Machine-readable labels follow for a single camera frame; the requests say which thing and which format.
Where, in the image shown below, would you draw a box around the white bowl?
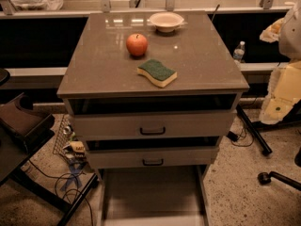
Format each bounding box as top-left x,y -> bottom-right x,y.
150,12 -> 184,33

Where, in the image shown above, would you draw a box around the red apple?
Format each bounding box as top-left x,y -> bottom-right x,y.
126,34 -> 148,57

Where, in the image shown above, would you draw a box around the open bottom grey drawer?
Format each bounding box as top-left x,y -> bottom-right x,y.
97,166 -> 212,226

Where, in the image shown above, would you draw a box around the top grey drawer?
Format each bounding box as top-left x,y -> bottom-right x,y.
70,110 -> 236,140

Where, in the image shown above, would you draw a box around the blue tape strips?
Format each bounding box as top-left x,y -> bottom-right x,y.
60,164 -> 85,191

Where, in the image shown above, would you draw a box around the black office chair base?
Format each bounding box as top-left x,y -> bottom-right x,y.
257,148 -> 301,192

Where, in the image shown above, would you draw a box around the grey drawer cabinet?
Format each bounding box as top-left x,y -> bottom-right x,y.
57,11 -> 248,226

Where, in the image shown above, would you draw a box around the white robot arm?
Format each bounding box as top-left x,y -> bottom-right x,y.
259,2 -> 301,124

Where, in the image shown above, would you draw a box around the clear plastic water bottle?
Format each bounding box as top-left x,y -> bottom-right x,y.
233,41 -> 246,63

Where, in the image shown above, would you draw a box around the black table leg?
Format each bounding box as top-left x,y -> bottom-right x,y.
236,105 -> 273,156

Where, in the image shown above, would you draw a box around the middle grey drawer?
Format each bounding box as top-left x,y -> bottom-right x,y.
86,146 -> 219,169

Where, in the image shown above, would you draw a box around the black floor cable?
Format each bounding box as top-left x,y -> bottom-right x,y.
27,158 -> 95,226

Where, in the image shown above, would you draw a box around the wire mesh basket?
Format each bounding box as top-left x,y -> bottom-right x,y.
53,115 -> 71,156

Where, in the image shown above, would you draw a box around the green yellow sponge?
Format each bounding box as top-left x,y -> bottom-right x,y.
137,59 -> 177,88

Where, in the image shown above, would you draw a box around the dark brown chair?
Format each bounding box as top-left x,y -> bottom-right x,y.
0,68 -> 99,226

